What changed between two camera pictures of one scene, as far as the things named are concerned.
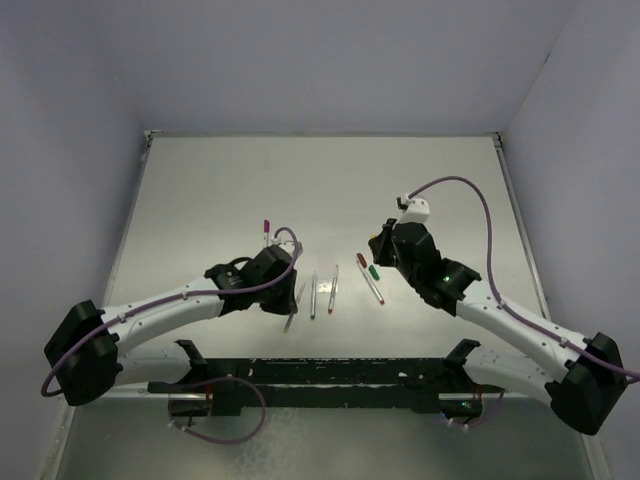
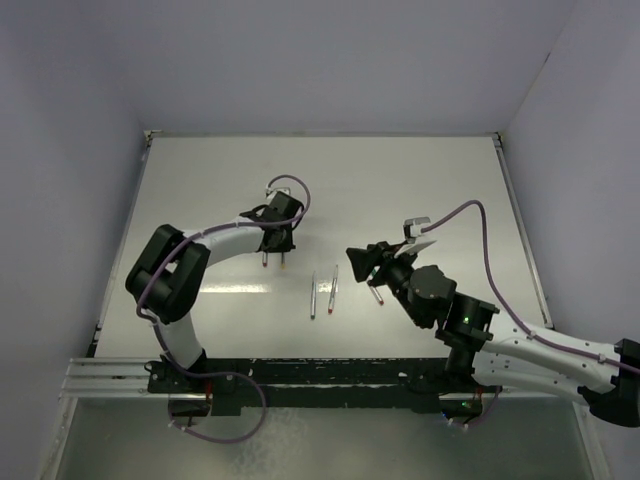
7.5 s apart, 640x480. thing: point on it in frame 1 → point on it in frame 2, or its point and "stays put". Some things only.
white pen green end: (312, 316) stays put
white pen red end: (333, 290) stays put
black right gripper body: (385, 254) → (394, 272)
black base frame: (435, 385) stays put
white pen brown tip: (375, 291) stays put
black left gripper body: (276, 298) → (285, 243)
